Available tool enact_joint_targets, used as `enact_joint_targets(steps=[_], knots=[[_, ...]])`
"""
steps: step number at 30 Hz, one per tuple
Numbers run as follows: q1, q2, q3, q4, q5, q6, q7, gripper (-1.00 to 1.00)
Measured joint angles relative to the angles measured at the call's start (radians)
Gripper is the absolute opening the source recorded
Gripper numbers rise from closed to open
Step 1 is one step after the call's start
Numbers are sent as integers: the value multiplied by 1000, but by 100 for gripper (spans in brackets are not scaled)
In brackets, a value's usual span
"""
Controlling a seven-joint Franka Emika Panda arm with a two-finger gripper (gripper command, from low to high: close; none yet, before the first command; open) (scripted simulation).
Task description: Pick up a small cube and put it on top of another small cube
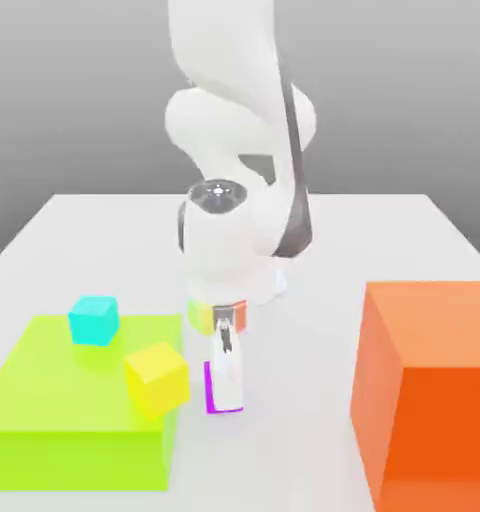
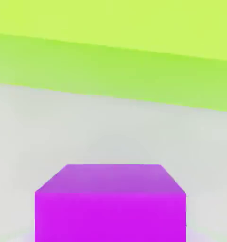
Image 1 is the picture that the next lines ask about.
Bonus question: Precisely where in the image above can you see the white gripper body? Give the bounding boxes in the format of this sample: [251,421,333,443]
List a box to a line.
[210,330,245,412]

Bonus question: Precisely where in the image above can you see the large orange box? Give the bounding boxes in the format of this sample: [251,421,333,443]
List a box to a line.
[349,280,480,512]

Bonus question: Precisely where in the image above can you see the small yellow cube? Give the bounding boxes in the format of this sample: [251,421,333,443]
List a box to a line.
[123,341,192,421]

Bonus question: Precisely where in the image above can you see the large lime green box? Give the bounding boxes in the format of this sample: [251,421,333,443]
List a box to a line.
[0,313,186,493]

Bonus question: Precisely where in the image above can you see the small magenta cube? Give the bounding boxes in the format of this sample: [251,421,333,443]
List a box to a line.
[204,360,245,415]

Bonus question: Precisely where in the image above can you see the small cyan cube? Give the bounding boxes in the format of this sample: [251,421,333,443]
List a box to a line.
[67,294,121,348]

